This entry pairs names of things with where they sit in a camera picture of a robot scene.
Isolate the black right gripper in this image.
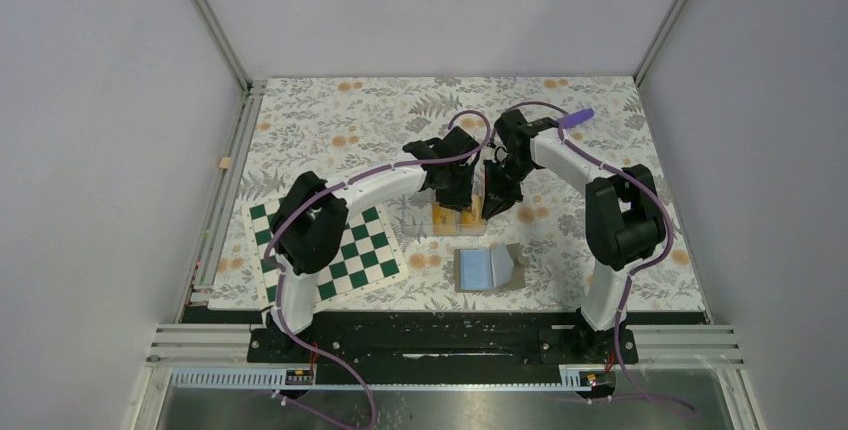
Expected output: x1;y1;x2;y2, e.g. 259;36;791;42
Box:
480;155;537;221

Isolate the gold VIP card stack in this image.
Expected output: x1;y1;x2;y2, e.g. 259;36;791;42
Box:
459;204;486;229

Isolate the clear acrylic card box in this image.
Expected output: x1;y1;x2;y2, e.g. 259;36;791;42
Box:
394;187;488;237

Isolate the grey card holder wallet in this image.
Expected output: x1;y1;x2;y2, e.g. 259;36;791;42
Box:
454;243;529;294

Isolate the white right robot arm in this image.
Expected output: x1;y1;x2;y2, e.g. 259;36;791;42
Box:
481;106;674;362

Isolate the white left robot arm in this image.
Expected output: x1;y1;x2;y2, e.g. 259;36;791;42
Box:
262;127;491;361

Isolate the floral patterned table mat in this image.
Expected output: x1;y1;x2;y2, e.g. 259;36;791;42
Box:
209;76;674;312

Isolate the purple cylindrical tool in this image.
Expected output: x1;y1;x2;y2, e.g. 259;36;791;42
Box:
559;108;595;129

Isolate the green white chessboard mat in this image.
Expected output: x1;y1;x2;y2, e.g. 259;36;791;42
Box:
241;193;410;312

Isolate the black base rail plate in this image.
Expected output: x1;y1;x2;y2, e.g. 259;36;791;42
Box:
182;306;710;389

